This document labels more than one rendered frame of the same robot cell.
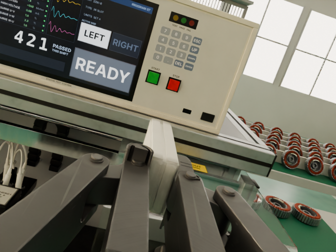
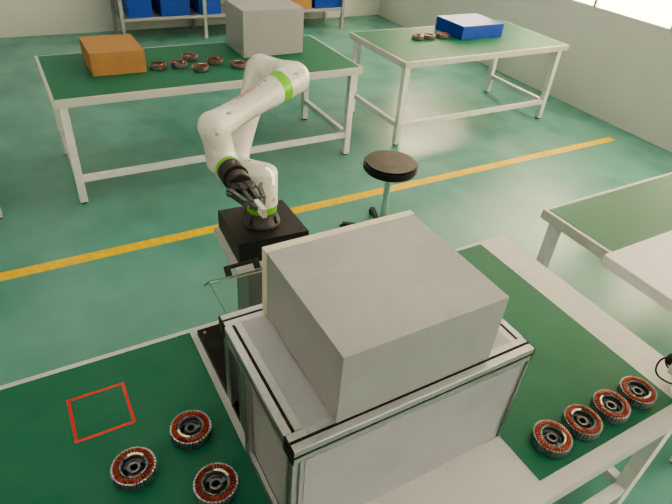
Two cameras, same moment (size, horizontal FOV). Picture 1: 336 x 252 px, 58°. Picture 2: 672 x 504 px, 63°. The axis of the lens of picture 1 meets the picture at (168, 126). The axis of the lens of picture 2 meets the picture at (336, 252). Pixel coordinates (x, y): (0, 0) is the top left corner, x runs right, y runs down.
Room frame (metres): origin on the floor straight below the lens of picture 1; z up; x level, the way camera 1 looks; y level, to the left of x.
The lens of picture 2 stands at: (1.58, -0.37, 2.10)
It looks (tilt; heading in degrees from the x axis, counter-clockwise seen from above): 36 degrees down; 156
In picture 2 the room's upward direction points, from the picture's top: 5 degrees clockwise
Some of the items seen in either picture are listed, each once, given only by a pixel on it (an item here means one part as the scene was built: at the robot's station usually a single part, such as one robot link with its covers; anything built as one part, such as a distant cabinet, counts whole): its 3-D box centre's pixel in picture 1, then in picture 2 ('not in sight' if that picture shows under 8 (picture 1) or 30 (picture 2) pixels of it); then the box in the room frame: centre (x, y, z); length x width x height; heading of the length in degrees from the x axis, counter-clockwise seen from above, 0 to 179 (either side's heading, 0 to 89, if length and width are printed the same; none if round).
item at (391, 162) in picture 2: not in sight; (388, 199); (-1.12, 1.19, 0.28); 0.54 x 0.49 x 0.56; 8
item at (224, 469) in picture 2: not in sight; (215, 485); (0.78, -0.28, 0.77); 0.11 x 0.11 x 0.04
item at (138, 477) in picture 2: not in sight; (134, 468); (0.67, -0.47, 0.77); 0.11 x 0.11 x 0.04
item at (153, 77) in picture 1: (153, 77); not in sight; (0.53, 0.05, 1.18); 0.02 x 0.01 x 0.02; 98
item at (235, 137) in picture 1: (108, 91); (375, 338); (0.71, 0.16, 1.09); 0.68 x 0.44 x 0.05; 98
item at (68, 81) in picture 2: not in sight; (208, 110); (-2.57, 0.31, 0.38); 2.20 x 0.90 x 0.75; 98
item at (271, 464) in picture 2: not in sight; (271, 455); (0.83, -0.15, 0.91); 0.28 x 0.03 x 0.32; 8
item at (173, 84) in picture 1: (173, 84); not in sight; (0.53, 0.01, 1.18); 0.02 x 0.01 x 0.02; 98
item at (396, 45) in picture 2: not in sight; (453, 78); (-2.90, 2.74, 0.38); 1.90 x 0.90 x 0.75; 98
